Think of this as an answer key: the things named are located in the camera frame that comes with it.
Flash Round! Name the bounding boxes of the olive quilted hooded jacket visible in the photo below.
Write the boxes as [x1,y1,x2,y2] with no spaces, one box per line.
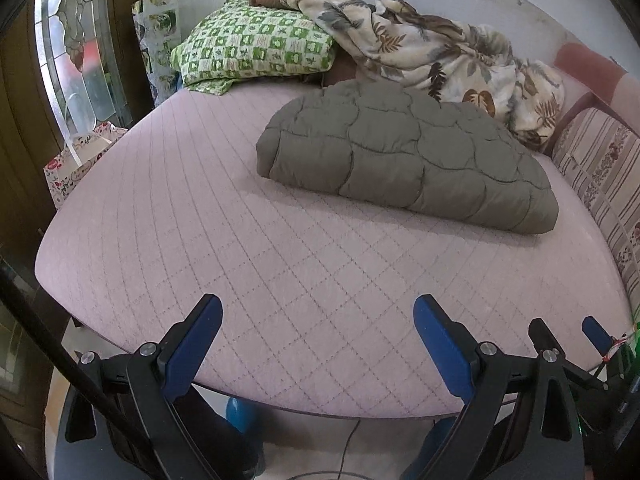
[256,80,559,234]

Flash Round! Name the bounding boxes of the pink quilted mattress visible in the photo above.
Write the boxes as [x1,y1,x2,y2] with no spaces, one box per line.
[35,82,632,418]

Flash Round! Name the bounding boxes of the striped floral cushion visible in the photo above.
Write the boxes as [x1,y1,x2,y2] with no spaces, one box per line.
[551,107,639,321]

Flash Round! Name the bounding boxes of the floral paper gift bag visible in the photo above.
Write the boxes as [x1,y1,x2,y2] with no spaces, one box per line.
[43,122,128,210]

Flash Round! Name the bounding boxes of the pink red padded headboard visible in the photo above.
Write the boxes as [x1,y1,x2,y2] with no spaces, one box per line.
[542,42,640,155]

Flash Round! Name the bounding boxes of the stained glass door panel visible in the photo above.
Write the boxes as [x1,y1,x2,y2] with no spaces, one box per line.
[34,0,132,140]

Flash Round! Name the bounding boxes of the green white patterned pillow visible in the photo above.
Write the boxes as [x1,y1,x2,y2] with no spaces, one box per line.
[170,0,335,96]

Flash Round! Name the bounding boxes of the leaf print fleece blanket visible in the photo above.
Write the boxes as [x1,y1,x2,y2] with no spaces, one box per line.
[247,0,566,152]

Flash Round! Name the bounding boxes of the black cable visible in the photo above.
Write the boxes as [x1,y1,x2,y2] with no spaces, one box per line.
[0,263,151,461]

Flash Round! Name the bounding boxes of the floral fabric by wall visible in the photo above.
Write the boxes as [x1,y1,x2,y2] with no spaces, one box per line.
[131,0,181,106]

